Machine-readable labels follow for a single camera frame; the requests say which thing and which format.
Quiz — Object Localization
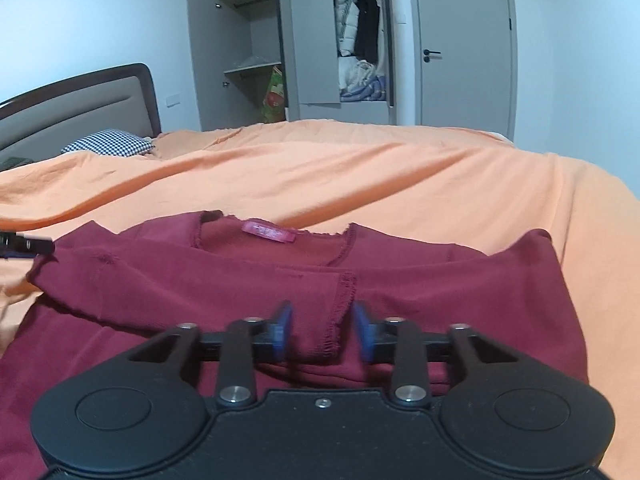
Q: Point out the colourful printed bag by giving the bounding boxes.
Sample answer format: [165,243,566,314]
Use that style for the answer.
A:
[262,65,285,124]

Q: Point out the white puffer jacket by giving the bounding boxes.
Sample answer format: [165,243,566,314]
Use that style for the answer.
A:
[334,0,359,56]

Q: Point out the grey open wardrobe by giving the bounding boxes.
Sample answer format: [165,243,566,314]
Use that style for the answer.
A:
[186,0,396,130]

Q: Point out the white wall socket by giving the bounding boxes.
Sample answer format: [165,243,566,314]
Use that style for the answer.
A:
[165,94,180,108]

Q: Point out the dark red knit sweater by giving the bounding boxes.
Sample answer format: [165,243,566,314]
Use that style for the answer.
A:
[1,211,588,479]

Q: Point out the blue striped blanket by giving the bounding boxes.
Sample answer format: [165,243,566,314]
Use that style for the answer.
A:
[341,76,387,103]

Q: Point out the dark hanging clothes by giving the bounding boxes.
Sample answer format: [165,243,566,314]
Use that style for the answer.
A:
[354,0,381,65]

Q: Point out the orange bed cover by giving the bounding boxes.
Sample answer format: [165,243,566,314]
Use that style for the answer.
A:
[1,120,639,479]

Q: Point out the black door handle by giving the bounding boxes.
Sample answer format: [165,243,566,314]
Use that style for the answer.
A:
[423,49,442,63]

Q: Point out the brown beige padded headboard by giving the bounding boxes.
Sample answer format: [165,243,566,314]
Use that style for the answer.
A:
[1,63,162,162]

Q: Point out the blue checkered pillow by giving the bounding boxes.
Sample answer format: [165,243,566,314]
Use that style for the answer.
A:
[61,129,154,157]

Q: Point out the white folded clothes pile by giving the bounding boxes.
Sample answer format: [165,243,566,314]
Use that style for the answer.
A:
[338,56,376,92]

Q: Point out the grey room door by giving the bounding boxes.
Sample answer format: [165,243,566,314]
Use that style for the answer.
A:
[418,0,516,138]

